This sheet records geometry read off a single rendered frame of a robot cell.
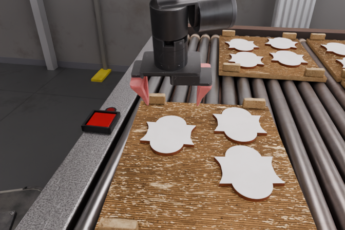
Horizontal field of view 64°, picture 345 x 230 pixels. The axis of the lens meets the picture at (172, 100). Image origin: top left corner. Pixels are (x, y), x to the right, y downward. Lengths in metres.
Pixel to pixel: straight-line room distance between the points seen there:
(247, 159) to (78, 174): 0.34
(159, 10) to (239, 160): 0.33
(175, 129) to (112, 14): 2.47
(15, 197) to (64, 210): 1.06
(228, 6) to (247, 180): 0.31
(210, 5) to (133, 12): 2.54
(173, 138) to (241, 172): 0.16
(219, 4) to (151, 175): 0.33
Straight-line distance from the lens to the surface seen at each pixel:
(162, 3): 0.41
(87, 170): 0.61
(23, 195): 1.60
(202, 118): 0.70
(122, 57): 3.15
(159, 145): 0.60
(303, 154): 0.68
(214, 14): 0.43
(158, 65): 0.46
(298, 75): 1.00
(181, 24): 0.42
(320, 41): 1.39
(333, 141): 0.75
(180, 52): 0.44
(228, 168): 0.56
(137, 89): 0.48
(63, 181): 0.60
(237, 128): 0.66
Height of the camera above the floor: 1.33
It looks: 31 degrees down
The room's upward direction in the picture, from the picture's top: straight up
